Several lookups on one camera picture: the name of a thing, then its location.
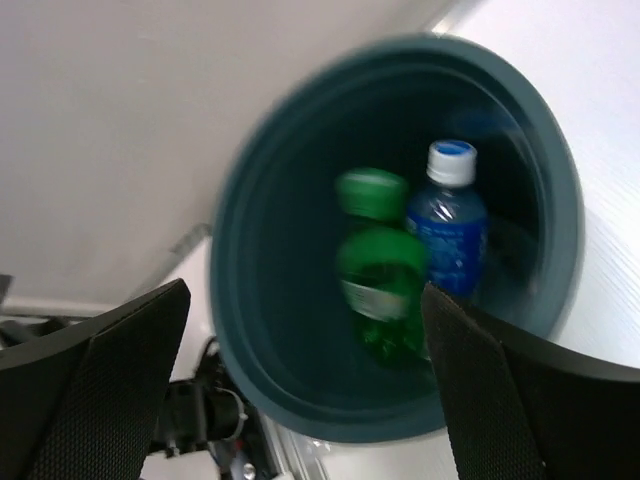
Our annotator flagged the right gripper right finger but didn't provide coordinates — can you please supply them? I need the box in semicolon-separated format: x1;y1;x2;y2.
421;284;639;479

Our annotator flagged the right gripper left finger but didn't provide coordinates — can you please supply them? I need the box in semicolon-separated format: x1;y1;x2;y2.
1;279;191;480

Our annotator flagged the green plastic bottle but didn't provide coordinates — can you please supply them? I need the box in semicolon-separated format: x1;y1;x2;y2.
336;167;429;369

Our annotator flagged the dark green plastic bin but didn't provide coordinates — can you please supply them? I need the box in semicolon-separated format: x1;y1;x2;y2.
210;34;584;443

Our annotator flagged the blue plastic bottle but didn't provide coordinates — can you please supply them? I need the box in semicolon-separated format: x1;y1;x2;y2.
406;139;488;298

